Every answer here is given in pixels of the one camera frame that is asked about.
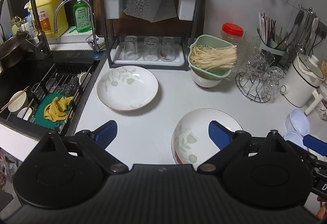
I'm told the pale blue bowl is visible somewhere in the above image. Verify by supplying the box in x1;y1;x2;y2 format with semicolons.
284;130;308;150
285;109;310;136

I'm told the white leaf plate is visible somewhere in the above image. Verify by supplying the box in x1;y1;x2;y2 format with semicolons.
173;108;242;169
96;66;159;112

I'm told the white plate pink rose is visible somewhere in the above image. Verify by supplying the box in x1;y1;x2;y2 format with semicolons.
171;135;183;165

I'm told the person's right hand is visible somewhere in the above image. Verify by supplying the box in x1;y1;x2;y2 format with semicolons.
316;196;327;220

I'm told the bowl with brown food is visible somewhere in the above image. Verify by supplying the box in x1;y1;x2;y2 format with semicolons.
315;99;327;121

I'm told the yellow dish cloth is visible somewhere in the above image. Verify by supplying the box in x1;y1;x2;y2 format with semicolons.
43;96;73;122

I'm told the white ceramic bowl under colander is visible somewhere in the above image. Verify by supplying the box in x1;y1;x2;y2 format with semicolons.
191;70;221;88

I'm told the black sink drain basket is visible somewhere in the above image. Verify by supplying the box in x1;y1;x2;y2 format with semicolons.
1;59;100;139

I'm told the green colander basket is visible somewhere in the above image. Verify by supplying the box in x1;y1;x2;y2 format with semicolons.
188;34;237;80

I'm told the white electric cooking pot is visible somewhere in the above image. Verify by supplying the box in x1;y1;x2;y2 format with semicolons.
280;52;325;108

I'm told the dried noodles bundle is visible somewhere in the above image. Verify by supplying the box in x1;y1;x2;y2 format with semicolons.
189;45;237;71

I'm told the chrome small faucet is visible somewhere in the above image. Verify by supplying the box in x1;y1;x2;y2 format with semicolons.
53;0;102;58

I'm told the upturned glass left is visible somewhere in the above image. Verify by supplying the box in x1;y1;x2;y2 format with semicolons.
124;35;139;60

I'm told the white bowl in sink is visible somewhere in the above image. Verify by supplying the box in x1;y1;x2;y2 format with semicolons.
8;91;28;115

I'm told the upturned glass middle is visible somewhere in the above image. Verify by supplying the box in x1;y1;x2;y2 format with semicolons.
143;36;159;61

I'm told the upturned glass red print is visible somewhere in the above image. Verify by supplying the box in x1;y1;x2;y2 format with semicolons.
160;37;175;61

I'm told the plastic jar red lid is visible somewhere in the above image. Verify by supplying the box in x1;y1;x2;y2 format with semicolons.
221;23;244;46

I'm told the green chopstick holder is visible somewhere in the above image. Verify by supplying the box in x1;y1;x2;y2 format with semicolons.
257;13;285;58

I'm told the wooden cutting board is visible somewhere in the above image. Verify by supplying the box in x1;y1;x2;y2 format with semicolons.
93;0;208;38

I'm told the hanging utensils set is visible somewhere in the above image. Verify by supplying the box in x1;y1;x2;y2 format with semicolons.
288;5;319;54

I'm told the green dish soap bottle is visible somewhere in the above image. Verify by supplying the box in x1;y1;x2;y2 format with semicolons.
73;0;91;33

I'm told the dark metal pot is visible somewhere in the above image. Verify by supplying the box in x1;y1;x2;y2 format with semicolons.
0;31;28;69

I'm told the yellow detergent jug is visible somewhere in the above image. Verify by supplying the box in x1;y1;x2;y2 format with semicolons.
35;0;69;39

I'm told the black dish rack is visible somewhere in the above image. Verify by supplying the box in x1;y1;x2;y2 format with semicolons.
94;0;205;70

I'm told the wire glass holder rack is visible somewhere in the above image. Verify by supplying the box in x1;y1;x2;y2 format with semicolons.
235;37;284;104

